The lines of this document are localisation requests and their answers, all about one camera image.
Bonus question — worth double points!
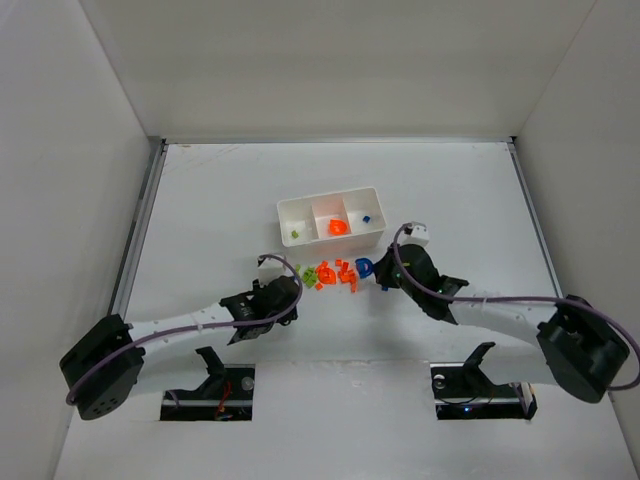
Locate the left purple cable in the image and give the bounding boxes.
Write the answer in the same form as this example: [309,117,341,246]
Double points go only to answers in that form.
[66,253,304,405]

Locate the blue half-round lego piece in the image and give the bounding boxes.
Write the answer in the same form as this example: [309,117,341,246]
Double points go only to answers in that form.
[355,258,374,279]

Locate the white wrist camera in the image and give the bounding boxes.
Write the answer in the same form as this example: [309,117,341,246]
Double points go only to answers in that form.
[402,222,430,247]
[257,255,286,285]

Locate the white divided plastic container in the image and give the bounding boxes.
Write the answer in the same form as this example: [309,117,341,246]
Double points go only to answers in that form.
[276,187,387,257]

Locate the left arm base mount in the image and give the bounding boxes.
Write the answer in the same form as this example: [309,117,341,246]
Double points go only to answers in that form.
[159,347,256,423]

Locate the orange dome lego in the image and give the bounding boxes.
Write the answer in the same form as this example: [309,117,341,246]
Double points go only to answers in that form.
[328,218,349,236]
[317,267,337,285]

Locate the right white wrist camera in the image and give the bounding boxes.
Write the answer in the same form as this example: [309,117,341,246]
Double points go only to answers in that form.
[402,222,430,247]

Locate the purple cable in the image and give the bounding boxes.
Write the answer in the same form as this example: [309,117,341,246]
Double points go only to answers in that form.
[66,253,304,405]
[391,223,640,390]

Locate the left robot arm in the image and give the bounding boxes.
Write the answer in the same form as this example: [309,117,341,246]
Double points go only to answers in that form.
[59,275,301,421]

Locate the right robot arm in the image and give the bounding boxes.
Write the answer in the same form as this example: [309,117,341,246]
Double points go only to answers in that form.
[372,243,639,403]

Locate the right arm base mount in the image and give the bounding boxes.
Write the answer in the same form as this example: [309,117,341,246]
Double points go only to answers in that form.
[430,342,538,421]

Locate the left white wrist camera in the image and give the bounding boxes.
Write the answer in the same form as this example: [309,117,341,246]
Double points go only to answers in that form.
[257,255,286,285]

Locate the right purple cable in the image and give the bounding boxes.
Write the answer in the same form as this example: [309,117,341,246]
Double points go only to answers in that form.
[391,223,640,390]

